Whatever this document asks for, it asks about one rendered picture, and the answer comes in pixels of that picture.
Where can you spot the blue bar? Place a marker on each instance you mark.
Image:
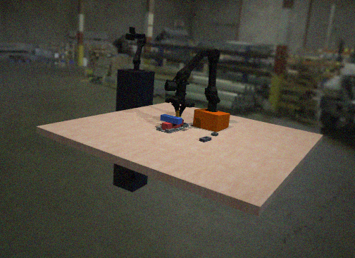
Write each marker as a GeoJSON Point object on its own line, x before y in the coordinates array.
{"type": "Point", "coordinates": [171, 119]}

